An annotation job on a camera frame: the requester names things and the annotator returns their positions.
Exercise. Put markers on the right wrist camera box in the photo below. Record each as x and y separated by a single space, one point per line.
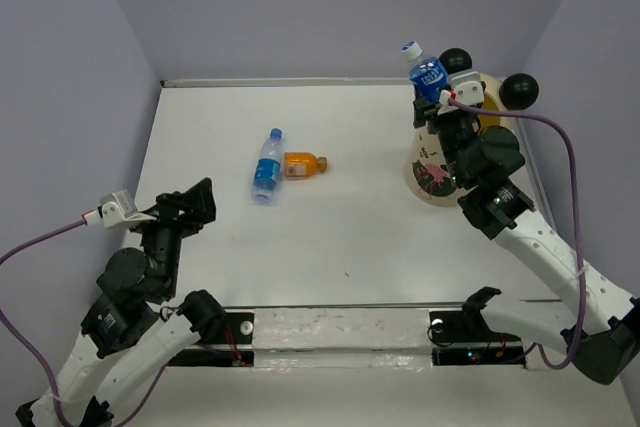
465 87

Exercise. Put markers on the orange juice bottle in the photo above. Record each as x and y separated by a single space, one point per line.
303 164

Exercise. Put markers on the cream bin with black ears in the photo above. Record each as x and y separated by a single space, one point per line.
426 173

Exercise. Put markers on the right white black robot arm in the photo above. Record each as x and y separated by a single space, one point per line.
596 323

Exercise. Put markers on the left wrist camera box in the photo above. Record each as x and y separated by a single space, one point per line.
117 211

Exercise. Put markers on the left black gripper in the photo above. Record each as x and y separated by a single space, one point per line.
200 201

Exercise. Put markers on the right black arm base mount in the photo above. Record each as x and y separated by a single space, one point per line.
454 343

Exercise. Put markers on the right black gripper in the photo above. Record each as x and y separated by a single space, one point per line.
430 112

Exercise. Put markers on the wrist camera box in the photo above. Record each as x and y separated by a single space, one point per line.
465 87
117 211

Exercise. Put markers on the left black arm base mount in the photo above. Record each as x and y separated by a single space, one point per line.
230 347

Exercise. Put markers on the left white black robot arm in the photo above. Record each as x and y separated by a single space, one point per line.
122 341

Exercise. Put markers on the upright-lying blue label water bottle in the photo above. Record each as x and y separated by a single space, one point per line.
268 168

